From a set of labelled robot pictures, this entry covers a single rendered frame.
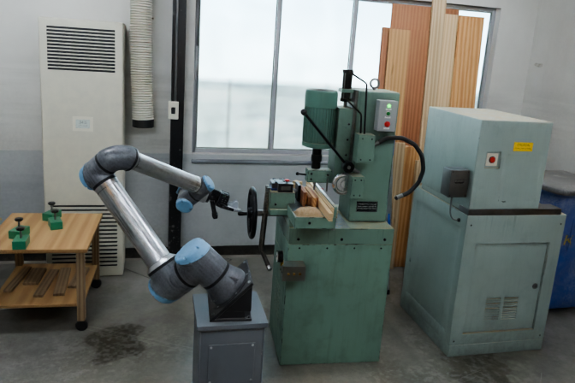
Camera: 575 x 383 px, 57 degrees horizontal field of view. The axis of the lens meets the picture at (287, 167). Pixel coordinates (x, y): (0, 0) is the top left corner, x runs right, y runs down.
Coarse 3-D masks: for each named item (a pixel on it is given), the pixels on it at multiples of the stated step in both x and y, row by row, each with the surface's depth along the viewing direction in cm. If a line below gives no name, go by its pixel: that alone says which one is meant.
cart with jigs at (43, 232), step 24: (24, 216) 347; (48, 216) 340; (72, 216) 353; (96, 216) 356; (0, 240) 305; (24, 240) 295; (48, 240) 310; (72, 240) 313; (96, 240) 361; (24, 264) 357; (48, 264) 360; (72, 264) 362; (96, 264) 365; (24, 288) 324; (48, 288) 327; (72, 288) 329
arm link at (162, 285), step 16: (96, 160) 236; (80, 176) 239; (96, 176) 237; (112, 176) 240; (96, 192) 241; (112, 192) 237; (112, 208) 237; (128, 208) 238; (128, 224) 236; (144, 224) 238; (144, 240) 236; (160, 240) 241; (144, 256) 236; (160, 256) 236; (160, 272) 233; (160, 288) 234; (176, 288) 232; (192, 288) 235
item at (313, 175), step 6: (306, 168) 295; (312, 168) 295; (324, 168) 297; (306, 174) 294; (312, 174) 292; (318, 174) 293; (324, 174) 294; (330, 174) 294; (306, 180) 294; (312, 180) 293; (318, 180) 294; (324, 180) 294; (330, 180) 295
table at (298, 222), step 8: (296, 200) 293; (288, 208) 282; (296, 208) 279; (288, 216) 281; (296, 216) 265; (296, 224) 265; (304, 224) 266; (312, 224) 266; (320, 224) 267; (328, 224) 268
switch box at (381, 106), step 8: (376, 104) 280; (384, 104) 276; (392, 104) 277; (376, 112) 279; (384, 112) 277; (392, 112) 277; (376, 120) 279; (384, 120) 278; (392, 120) 278; (376, 128) 279; (392, 128) 280
